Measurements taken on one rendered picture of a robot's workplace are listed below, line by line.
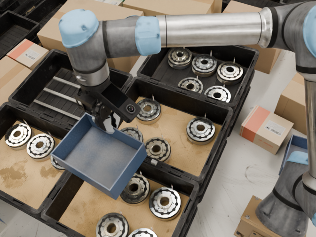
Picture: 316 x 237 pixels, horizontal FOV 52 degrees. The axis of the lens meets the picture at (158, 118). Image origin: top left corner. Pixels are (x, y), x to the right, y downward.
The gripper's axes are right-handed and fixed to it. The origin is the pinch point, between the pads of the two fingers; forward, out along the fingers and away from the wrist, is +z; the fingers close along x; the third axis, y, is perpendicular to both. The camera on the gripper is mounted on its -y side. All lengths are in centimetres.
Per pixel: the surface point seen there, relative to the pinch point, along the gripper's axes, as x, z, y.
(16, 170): 19, 30, 36
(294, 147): -49, 38, -44
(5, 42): -44, 60, 138
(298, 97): -58, 22, -37
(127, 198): 6.9, 26.2, -5.4
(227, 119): -31.6, 16.7, -20.5
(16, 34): -53, 59, 138
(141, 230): 12.6, 26.7, -15.1
